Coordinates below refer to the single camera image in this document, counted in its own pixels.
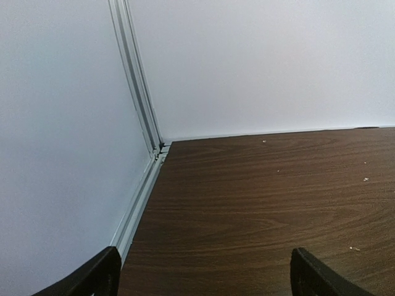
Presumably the left aluminium corner post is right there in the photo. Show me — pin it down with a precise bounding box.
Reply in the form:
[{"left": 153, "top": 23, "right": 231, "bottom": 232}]
[{"left": 108, "top": 0, "right": 169, "bottom": 158}]

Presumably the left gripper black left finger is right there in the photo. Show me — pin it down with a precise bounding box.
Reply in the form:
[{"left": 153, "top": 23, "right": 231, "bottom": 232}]
[{"left": 36, "top": 246, "right": 121, "bottom": 296}]

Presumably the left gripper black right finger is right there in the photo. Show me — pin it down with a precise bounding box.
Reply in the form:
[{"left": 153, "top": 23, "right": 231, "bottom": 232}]
[{"left": 290, "top": 247, "right": 371, "bottom": 295}]

